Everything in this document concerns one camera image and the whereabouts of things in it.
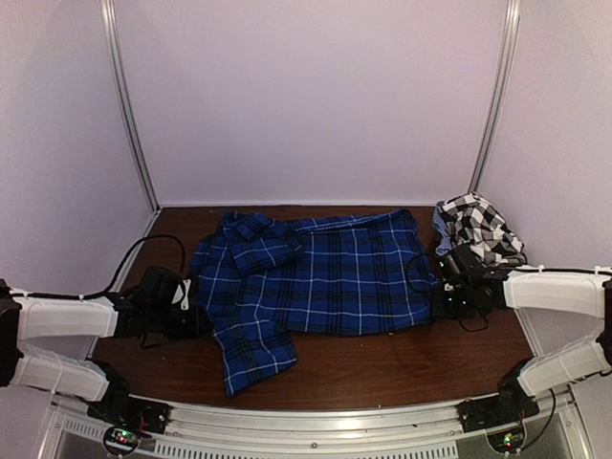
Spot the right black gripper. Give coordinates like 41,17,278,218
431,286,476,319

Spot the small blue gingham shirt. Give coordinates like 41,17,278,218
432,201,459,257

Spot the black white checked shirt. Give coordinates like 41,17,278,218
447,192,527,266

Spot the blue plaid long sleeve shirt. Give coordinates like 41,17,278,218
189,209,439,397

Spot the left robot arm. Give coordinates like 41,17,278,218
1,267,210,425

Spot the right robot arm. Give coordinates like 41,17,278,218
436,245,611,423

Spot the left green circuit board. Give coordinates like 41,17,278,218
102,426,142,456

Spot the green circuit board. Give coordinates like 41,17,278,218
487,429,526,454
102,426,142,456

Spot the right green circuit board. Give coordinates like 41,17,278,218
487,429,526,454

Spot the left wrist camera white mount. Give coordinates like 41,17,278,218
172,277,193,311

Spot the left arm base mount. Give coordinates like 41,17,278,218
85,360,169,435

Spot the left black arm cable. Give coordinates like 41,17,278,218
80,234,188,300

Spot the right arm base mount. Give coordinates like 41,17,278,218
456,359,539,433

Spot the front aluminium rail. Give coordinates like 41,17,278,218
47,399,589,459

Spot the right aluminium frame post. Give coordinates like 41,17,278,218
468,0,521,192

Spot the aluminium frame post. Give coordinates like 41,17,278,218
468,0,521,192
100,0,161,213

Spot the left aluminium frame post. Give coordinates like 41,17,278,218
100,0,161,213

